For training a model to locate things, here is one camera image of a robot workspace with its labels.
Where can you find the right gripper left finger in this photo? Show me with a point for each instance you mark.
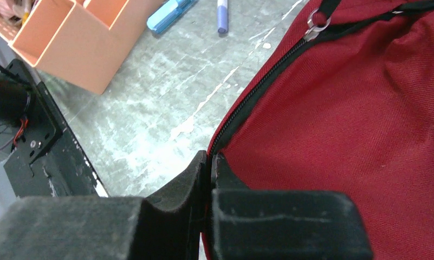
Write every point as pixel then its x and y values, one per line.
pixel 164 225

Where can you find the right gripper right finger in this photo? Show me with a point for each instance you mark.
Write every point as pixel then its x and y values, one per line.
pixel 280 224

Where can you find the red student backpack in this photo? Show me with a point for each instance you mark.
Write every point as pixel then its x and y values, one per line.
pixel 346 103

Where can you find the orange plastic file organizer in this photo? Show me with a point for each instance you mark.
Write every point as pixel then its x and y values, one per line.
pixel 81 42

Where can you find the blue utility knife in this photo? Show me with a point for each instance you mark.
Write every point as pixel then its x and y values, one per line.
pixel 167 14

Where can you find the blue capped white marker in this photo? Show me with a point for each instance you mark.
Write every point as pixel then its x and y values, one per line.
pixel 222 16

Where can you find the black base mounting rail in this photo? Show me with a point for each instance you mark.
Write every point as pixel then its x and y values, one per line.
pixel 49 161

